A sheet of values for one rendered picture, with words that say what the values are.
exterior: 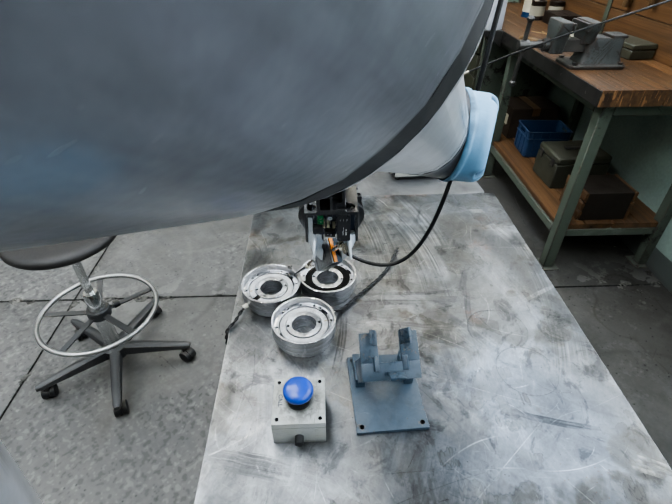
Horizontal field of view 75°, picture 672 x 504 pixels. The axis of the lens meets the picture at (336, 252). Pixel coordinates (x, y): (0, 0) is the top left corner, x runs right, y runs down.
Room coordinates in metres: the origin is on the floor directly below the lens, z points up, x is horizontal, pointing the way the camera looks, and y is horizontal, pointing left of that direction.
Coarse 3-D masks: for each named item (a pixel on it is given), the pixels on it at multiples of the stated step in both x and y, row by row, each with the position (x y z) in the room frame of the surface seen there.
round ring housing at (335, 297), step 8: (304, 264) 0.63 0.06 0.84; (344, 264) 0.65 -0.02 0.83; (352, 264) 0.63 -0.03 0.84; (304, 272) 0.62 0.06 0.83; (320, 272) 0.62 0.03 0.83; (328, 272) 0.63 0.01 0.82; (336, 272) 0.62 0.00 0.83; (352, 272) 0.62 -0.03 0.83; (304, 280) 0.60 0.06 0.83; (312, 280) 0.60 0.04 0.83; (320, 280) 0.62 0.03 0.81; (328, 280) 0.63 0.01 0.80; (336, 280) 0.62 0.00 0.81; (352, 280) 0.59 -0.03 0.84; (304, 288) 0.58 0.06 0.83; (312, 288) 0.57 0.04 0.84; (344, 288) 0.57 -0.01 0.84; (352, 288) 0.58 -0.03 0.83; (312, 296) 0.56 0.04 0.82; (320, 296) 0.56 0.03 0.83; (328, 296) 0.56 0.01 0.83; (336, 296) 0.56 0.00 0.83; (344, 296) 0.57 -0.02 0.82; (336, 304) 0.57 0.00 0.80
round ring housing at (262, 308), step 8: (272, 264) 0.63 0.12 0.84; (280, 264) 0.63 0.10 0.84; (248, 272) 0.61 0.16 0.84; (256, 272) 0.62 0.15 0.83; (264, 272) 0.62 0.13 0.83; (272, 272) 0.62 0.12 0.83; (280, 272) 0.62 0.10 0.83; (288, 272) 0.62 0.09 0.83; (248, 280) 0.60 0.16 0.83; (264, 280) 0.60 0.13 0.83; (272, 280) 0.60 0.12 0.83; (296, 280) 0.60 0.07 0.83; (248, 288) 0.58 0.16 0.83; (256, 288) 0.58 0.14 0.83; (264, 288) 0.59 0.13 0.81; (272, 288) 0.60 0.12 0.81; (280, 288) 0.60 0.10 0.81; (296, 288) 0.57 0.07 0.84; (248, 296) 0.55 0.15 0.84; (272, 296) 0.56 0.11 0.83; (280, 296) 0.56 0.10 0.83; (288, 296) 0.55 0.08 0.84; (296, 296) 0.56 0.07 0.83; (248, 304) 0.54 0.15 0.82; (256, 304) 0.53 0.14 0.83; (264, 304) 0.53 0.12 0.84; (272, 304) 0.53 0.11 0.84; (280, 304) 0.53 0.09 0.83; (256, 312) 0.54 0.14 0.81; (264, 312) 0.53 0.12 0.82; (272, 312) 0.53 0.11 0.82
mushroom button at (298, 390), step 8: (296, 376) 0.36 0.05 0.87; (288, 384) 0.34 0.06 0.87; (296, 384) 0.34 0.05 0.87; (304, 384) 0.34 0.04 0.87; (288, 392) 0.33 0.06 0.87; (296, 392) 0.33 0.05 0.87; (304, 392) 0.33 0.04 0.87; (312, 392) 0.34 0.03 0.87; (288, 400) 0.32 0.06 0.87; (296, 400) 0.32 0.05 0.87; (304, 400) 0.32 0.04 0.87
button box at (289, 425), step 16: (320, 384) 0.37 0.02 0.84; (320, 400) 0.34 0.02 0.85; (272, 416) 0.32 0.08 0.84; (288, 416) 0.32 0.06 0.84; (304, 416) 0.32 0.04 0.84; (320, 416) 0.32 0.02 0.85; (272, 432) 0.30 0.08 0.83; (288, 432) 0.31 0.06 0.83; (304, 432) 0.31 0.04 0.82; (320, 432) 0.31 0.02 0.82
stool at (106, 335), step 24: (96, 240) 1.02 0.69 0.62; (24, 264) 0.91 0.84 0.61; (48, 264) 0.92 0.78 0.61; (72, 264) 1.06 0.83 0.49; (72, 288) 1.19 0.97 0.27; (48, 312) 1.07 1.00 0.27; (72, 312) 1.07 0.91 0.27; (96, 312) 1.05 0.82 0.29; (144, 312) 1.24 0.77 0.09; (72, 336) 0.96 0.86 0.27; (96, 336) 1.11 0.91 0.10; (120, 336) 1.11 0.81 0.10; (96, 360) 1.01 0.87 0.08; (120, 360) 1.01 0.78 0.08; (48, 384) 0.91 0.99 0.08; (120, 384) 0.91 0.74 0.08; (120, 408) 0.83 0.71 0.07
